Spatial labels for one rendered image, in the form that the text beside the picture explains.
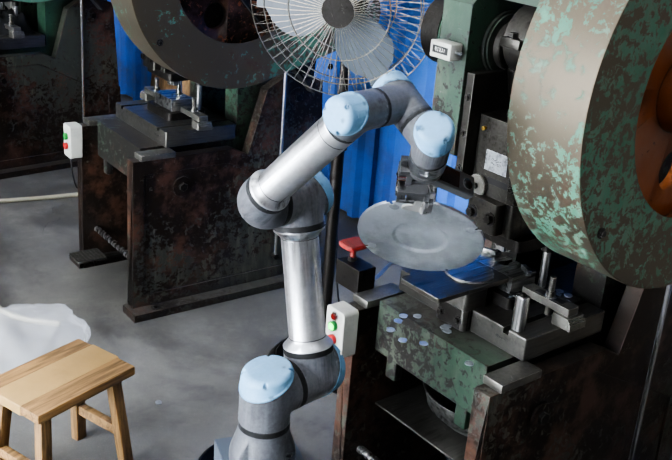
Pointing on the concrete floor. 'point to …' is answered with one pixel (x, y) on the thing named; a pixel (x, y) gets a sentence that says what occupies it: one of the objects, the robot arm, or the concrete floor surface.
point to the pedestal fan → (283, 0)
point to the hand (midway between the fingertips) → (425, 206)
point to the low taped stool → (65, 396)
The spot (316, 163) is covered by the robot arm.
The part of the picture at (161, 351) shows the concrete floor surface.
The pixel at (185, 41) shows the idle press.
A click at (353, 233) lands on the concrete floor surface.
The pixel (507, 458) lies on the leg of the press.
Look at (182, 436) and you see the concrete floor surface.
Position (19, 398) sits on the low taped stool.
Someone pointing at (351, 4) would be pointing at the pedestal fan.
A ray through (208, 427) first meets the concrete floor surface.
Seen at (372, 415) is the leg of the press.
